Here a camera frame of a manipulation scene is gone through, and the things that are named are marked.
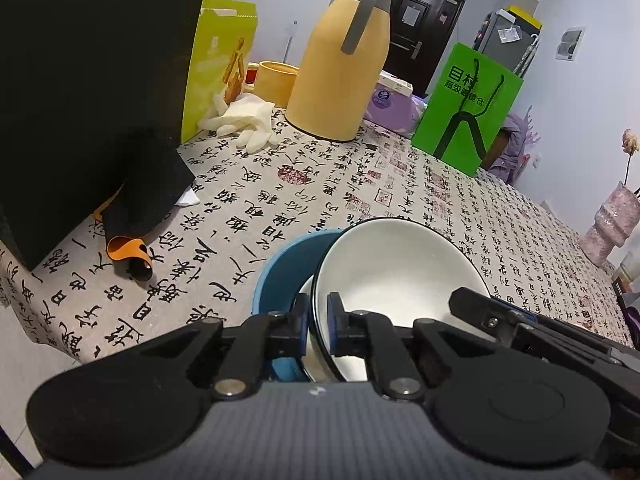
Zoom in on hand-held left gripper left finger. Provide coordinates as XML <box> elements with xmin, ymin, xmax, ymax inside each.
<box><xmin>130</xmin><ymin>292</ymin><xmax>311</xmax><ymax>401</ymax></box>

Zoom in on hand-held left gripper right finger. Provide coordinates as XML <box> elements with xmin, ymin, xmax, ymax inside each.
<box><xmin>327</xmin><ymin>292</ymin><xmax>511</xmax><ymax>401</ymax></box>

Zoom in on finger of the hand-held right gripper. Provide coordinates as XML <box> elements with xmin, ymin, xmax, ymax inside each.
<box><xmin>448</xmin><ymin>287</ymin><xmax>538</xmax><ymax>346</ymax></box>

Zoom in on blue bowl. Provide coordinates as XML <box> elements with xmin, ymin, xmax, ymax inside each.
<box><xmin>251</xmin><ymin>229</ymin><xmax>347</xmax><ymax>383</ymax></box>

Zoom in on small dark box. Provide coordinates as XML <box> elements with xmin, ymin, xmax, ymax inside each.
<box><xmin>612</xmin><ymin>270</ymin><xmax>633</xmax><ymax>306</ymax></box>

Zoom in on wooden chair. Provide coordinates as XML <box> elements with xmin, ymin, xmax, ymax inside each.
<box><xmin>480</xmin><ymin>130</ymin><xmax>506</xmax><ymax>171</ymax></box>

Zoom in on pink ceramic vase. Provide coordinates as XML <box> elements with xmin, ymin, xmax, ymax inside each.
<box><xmin>580</xmin><ymin>180</ymin><xmax>640</xmax><ymax>266</ymax></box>

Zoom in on purple padded jacket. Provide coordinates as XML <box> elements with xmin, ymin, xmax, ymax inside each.
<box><xmin>492</xmin><ymin>112</ymin><xmax>538</xmax><ymax>186</ymax></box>

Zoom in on green paper bag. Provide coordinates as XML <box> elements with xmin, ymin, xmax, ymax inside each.
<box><xmin>411</xmin><ymin>42</ymin><xmax>525</xmax><ymax>177</ymax></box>

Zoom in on white rubber gloves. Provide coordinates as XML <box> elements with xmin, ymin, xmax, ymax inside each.
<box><xmin>197</xmin><ymin>95</ymin><xmax>276</xmax><ymax>153</ymax></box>

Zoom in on purple tissue pack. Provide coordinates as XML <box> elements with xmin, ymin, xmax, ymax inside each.
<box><xmin>362</xmin><ymin>82</ymin><xmax>428</xmax><ymax>133</ymax></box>

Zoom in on dried pink flowers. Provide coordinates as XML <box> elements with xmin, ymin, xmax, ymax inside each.
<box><xmin>622</xmin><ymin>129</ymin><xmax>640</xmax><ymax>186</ymax></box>

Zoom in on white flat box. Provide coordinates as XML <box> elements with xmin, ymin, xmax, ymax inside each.
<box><xmin>377</xmin><ymin>70</ymin><xmax>413</xmax><ymax>98</ymax></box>

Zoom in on yellow thermos jug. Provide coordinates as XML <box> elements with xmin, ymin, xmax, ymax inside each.
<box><xmin>285</xmin><ymin>0</ymin><xmax>398</xmax><ymax>142</ymax></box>

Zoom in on yellow mug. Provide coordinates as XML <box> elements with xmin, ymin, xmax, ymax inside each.
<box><xmin>257</xmin><ymin>60</ymin><xmax>300</xmax><ymax>108</ymax></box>

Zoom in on white folded umbrella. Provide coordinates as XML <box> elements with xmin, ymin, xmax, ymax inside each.
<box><xmin>515</xmin><ymin>35</ymin><xmax>538</xmax><ymax>76</ymax></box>

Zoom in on grey refrigerator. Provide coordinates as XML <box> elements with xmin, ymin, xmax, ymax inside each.
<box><xmin>475</xmin><ymin>10</ymin><xmax>543</xmax><ymax>78</ymax></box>

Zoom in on dark entrance door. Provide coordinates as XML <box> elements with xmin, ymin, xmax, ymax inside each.
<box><xmin>385</xmin><ymin>0</ymin><xmax>466</xmax><ymax>96</ymax></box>

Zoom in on yellow-green snack box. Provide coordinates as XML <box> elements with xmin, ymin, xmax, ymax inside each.
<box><xmin>181</xmin><ymin>0</ymin><xmax>258</xmax><ymax>143</ymax></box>

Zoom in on yellow and black box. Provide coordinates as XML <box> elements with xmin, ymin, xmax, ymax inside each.
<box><xmin>505</xmin><ymin>5</ymin><xmax>543</xmax><ymax>28</ymax></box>

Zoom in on white wall panel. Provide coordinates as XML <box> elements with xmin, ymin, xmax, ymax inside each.
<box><xmin>556</xmin><ymin>27</ymin><xmax>586</xmax><ymax>61</ymax></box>

